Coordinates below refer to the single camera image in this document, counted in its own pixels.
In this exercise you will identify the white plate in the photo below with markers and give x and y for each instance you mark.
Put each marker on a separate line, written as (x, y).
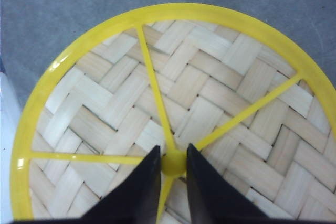
(10, 114)

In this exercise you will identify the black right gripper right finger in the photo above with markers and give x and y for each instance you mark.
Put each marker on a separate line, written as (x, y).
(212, 199)

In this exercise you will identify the woven bamboo steamer lid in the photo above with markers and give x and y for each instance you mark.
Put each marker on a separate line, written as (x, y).
(253, 102)

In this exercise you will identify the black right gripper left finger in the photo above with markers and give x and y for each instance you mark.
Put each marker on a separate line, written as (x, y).
(135, 200)

